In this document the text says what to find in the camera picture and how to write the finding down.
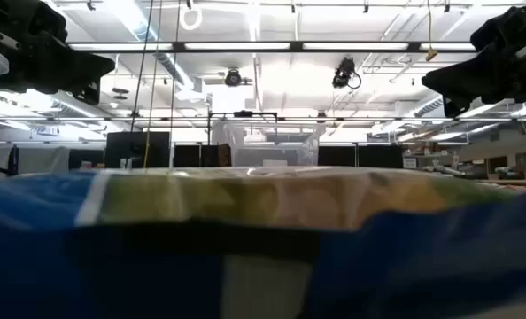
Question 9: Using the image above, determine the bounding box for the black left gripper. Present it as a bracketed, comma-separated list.
[27, 0, 116, 105]

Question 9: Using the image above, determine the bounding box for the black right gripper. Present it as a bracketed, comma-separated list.
[422, 6, 512, 119]

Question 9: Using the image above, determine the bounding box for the clear plastic bin with label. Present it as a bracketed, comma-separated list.
[212, 120, 326, 168]

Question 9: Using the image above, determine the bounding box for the blue Maruchan noodle pack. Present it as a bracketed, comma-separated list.
[0, 166, 526, 319]

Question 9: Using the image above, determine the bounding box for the black monitor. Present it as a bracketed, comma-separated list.
[104, 131, 171, 169]

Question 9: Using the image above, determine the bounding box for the black partition panel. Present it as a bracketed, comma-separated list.
[318, 144, 358, 168]
[358, 144, 405, 168]
[173, 144, 222, 167]

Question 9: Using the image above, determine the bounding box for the long wooden bench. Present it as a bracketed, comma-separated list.
[479, 178, 526, 187]

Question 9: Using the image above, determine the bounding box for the black overhead light bar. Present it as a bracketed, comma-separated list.
[66, 41, 477, 55]

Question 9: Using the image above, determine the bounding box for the yellow tagged hanging cord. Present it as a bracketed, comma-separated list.
[424, 0, 439, 62]

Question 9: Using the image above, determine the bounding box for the black hanging cable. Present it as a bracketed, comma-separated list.
[129, 0, 156, 133]
[169, 0, 182, 169]

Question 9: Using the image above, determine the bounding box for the silver ventilation duct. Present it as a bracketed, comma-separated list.
[105, 0, 196, 92]

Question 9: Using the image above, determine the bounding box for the black camera with cable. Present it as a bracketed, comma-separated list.
[331, 56, 363, 90]

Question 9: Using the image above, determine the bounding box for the white cable loop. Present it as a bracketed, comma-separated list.
[178, 3, 204, 32]

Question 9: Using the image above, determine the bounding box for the black round overhead camera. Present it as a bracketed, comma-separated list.
[224, 68, 244, 89]

